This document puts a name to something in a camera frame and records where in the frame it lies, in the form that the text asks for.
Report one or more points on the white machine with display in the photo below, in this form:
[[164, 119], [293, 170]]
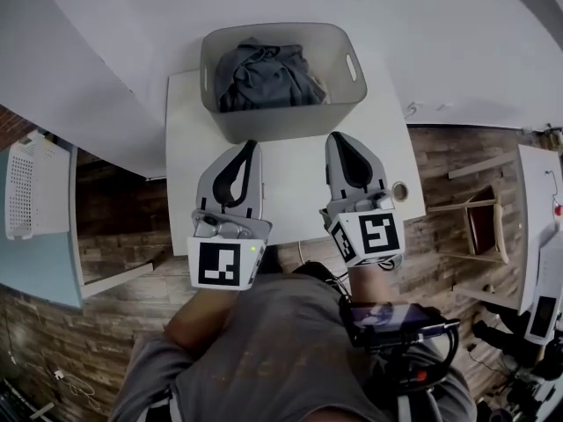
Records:
[[545, 297]]

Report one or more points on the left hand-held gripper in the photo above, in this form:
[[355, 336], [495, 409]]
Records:
[[220, 262]]

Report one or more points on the dark grey garment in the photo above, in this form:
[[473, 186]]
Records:
[[264, 77]]

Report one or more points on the person's left forearm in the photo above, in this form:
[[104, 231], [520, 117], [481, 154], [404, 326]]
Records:
[[198, 319]]

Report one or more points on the black camera equipment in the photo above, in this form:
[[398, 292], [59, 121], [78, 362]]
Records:
[[514, 354]]

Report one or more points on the person's right forearm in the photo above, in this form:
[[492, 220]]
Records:
[[367, 284]]

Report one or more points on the grey plastic laundry basket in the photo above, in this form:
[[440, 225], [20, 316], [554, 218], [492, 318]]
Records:
[[281, 123]]

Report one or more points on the person's grey shirt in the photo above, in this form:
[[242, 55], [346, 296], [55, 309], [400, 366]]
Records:
[[272, 350]]

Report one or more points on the wooden chair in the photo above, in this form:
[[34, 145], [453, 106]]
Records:
[[481, 218]]

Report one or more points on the black phone with lit screen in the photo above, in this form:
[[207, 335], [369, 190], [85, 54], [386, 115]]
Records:
[[387, 317]]

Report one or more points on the light blue table white frame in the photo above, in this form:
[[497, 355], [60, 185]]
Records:
[[39, 266]]

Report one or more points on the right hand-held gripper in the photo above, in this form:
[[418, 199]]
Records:
[[374, 235]]

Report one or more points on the black metal rack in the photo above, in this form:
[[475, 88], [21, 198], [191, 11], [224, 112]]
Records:
[[22, 402]]

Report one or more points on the white perforated plastic basket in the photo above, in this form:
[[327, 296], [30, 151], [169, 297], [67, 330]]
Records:
[[35, 187]]

